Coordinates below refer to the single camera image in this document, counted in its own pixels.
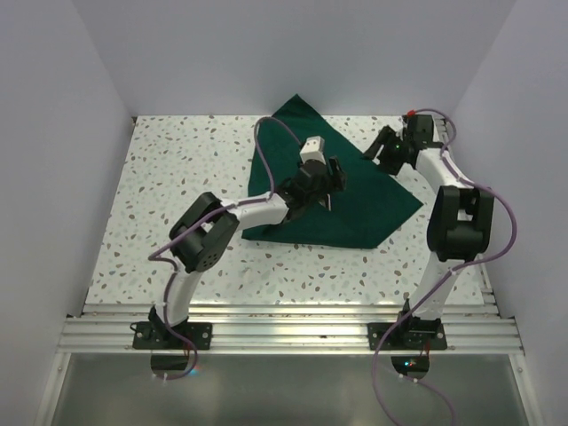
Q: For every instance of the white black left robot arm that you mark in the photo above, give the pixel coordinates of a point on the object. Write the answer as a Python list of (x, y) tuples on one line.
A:
[(201, 236)]

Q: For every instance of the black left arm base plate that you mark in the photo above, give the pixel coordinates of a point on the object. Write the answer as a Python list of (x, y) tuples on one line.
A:
[(147, 338)]

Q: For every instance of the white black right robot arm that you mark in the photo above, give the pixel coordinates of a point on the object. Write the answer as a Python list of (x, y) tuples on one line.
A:
[(461, 218)]

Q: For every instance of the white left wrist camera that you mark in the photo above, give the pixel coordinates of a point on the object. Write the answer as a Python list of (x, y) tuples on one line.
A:
[(313, 150)]

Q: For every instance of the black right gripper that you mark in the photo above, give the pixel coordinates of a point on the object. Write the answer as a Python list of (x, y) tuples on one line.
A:
[(387, 137)]

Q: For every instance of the stainless steel tray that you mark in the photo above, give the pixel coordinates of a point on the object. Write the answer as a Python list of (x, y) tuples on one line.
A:
[(326, 202)]

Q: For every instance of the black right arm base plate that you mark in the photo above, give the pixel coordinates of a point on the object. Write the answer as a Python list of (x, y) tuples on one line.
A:
[(422, 335)]

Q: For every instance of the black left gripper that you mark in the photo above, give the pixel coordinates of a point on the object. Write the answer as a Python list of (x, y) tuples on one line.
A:
[(335, 180)]

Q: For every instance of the green surgical drape cloth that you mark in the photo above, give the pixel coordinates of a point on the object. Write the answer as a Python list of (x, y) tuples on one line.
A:
[(372, 207)]

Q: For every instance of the aluminium extrusion frame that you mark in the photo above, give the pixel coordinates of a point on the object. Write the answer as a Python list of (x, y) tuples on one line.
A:
[(289, 342)]

